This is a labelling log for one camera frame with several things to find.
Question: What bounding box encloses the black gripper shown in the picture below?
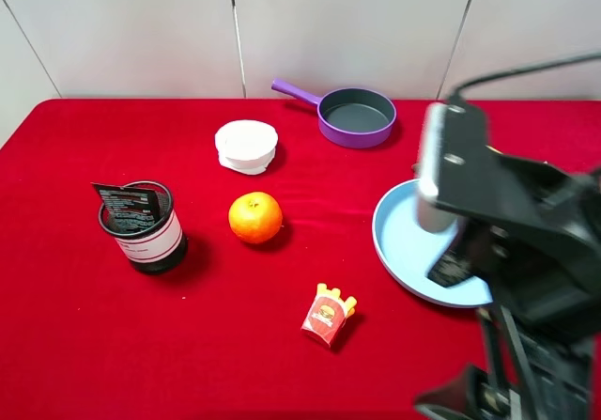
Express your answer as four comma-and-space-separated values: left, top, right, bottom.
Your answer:
426, 96, 600, 344

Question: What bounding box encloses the black cosmetic tube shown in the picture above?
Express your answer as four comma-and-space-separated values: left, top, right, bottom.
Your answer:
92, 183, 161, 234

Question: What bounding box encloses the white round lidded container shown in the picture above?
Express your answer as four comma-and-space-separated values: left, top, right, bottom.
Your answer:
215, 119, 278, 176

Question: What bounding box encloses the blue oval plate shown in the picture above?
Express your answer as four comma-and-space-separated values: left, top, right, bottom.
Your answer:
372, 179, 492, 308

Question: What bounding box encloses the yellow plush banana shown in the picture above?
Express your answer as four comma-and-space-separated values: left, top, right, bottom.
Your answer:
411, 162, 420, 178

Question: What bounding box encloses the toy french fries box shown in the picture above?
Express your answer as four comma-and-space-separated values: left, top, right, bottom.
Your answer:
300, 283, 358, 348

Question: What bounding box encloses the purple toy frying pan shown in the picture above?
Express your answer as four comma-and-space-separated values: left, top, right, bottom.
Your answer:
271, 79, 397, 148

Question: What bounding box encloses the orange fruit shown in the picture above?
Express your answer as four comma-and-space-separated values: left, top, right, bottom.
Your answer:
228, 192, 283, 244

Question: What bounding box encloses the black mesh pen cup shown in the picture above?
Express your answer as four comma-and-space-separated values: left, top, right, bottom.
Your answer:
98, 180, 188, 274

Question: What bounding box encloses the red velvet tablecloth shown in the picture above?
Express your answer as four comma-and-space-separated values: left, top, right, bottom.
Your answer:
1, 99, 485, 419

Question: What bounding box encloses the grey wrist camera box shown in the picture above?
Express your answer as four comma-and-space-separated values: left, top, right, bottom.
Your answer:
416, 102, 455, 233

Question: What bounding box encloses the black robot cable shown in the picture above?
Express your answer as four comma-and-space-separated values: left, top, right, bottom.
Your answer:
448, 51, 601, 100

